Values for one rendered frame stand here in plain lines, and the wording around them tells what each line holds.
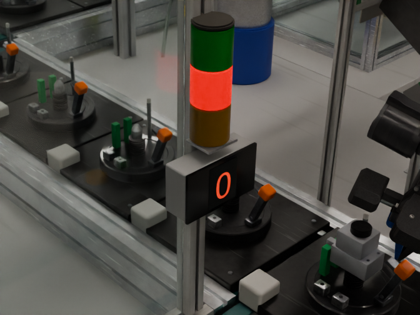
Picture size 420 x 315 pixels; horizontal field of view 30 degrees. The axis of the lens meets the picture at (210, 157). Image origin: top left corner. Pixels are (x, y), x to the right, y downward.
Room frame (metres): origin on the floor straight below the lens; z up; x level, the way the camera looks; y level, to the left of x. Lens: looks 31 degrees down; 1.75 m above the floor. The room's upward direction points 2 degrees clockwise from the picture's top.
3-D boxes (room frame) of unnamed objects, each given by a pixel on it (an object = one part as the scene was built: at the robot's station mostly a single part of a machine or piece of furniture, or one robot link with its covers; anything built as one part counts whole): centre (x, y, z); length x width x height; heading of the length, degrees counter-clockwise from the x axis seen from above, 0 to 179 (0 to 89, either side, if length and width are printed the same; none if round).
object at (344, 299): (0.84, -0.19, 1.00); 0.02 x 0.01 x 0.02; 45
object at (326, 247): (0.91, -0.18, 1.01); 0.01 x 0.01 x 0.05; 45
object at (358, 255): (0.90, -0.21, 1.06); 0.08 x 0.04 x 0.07; 45
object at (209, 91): (0.84, 0.00, 1.33); 0.05 x 0.05 x 0.05
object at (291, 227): (1.07, -0.04, 1.01); 0.24 x 0.24 x 0.13; 45
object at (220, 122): (0.84, 0.00, 1.28); 0.05 x 0.05 x 0.05
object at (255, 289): (0.89, -0.08, 0.97); 0.05 x 0.05 x 0.04; 45
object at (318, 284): (0.87, -0.17, 1.00); 0.02 x 0.01 x 0.02; 45
